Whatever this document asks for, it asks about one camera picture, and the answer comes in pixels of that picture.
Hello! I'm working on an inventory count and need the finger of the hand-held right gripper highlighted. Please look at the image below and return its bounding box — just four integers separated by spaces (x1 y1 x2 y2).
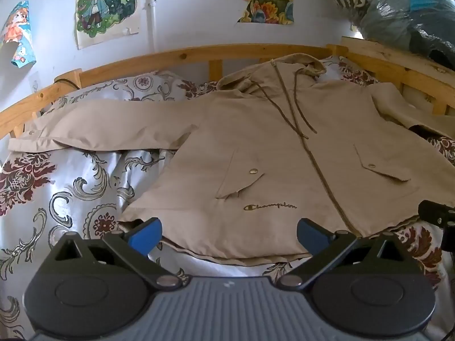
417 200 455 252

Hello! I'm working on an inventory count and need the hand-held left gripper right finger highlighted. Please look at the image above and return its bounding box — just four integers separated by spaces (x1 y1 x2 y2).
276 217 423 290

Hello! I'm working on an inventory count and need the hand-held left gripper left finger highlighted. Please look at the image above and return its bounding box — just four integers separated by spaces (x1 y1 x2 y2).
50 217 183 290

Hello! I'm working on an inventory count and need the beige hooded jacket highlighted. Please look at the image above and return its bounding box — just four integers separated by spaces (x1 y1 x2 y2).
8 53 455 268

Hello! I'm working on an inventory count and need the plastic bag of clothes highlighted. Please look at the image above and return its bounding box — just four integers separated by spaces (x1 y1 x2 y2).
329 0 455 73

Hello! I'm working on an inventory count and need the floral bedspread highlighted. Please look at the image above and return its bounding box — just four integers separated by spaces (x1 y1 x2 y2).
0 55 455 341

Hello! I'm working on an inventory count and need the floral pillow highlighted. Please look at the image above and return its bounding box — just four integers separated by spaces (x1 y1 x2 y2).
39 70 200 116

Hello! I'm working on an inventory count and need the wooden bed frame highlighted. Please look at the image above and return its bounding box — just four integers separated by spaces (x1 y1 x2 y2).
0 36 455 139

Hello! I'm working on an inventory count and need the white wall conduit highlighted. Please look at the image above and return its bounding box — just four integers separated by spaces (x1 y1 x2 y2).
144 0 159 55

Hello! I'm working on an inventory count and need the blond cartoon figure wall poster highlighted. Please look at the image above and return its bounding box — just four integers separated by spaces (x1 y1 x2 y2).
74 0 140 50

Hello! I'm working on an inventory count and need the orange-haired cartoon figure wall poster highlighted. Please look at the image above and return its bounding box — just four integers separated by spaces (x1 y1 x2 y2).
0 1 37 69

